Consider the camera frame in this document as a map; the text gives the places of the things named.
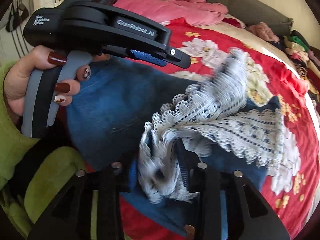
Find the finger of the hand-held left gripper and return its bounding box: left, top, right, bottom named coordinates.
left=102, top=45, right=192, bottom=69

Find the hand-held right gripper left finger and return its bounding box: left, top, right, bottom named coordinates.
left=27, top=162, right=138, bottom=240

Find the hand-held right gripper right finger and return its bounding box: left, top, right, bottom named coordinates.
left=175, top=140, right=291, bottom=240

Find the blue denim pants lace trim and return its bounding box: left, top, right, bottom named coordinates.
left=66, top=49, right=287, bottom=233

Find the person's left forearm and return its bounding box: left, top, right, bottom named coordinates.
left=0, top=60, right=39, bottom=188

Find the person's right hand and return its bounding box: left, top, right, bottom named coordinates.
left=184, top=224, right=196, bottom=238

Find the person's left hand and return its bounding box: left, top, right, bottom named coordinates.
left=5, top=45, right=92, bottom=116

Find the pink duvet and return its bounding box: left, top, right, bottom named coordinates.
left=114, top=0, right=229, bottom=27

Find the dark hanging handbag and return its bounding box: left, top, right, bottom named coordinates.
left=5, top=0, right=30, bottom=55

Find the green fleece jacket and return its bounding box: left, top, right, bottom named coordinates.
left=0, top=145, right=87, bottom=232

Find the dark red garment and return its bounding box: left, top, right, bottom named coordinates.
left=223, top=15, right=245, bottom=28

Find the grey padded headboard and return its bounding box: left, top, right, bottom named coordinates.
left=170, top=0, right=293, bottom=30

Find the pink fluffy garment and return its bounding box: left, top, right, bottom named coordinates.
left=247, top=22, right=279, bottom=43

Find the red floral bedspread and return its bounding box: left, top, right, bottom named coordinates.
left=82, top=17, right=320, bottom=240

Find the pile of folded clothes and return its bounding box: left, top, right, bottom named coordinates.
left=282, top=29, right=320, bottom=100

